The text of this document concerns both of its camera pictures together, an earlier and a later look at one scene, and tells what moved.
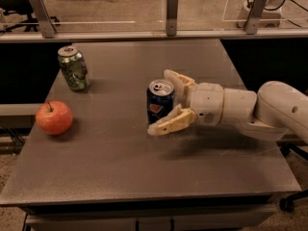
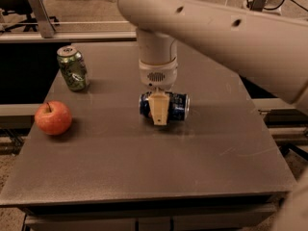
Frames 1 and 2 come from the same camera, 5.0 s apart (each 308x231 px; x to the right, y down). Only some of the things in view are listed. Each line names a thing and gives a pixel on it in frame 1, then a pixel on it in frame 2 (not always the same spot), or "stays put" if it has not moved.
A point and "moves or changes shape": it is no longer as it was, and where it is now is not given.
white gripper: (208, 101) to (158, 76)
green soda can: (73, 66) stays put
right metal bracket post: (259, 4) stays put
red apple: (54, 116) stays put
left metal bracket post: (45, 21) stays put
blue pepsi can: (160, 99) moves or changes shape
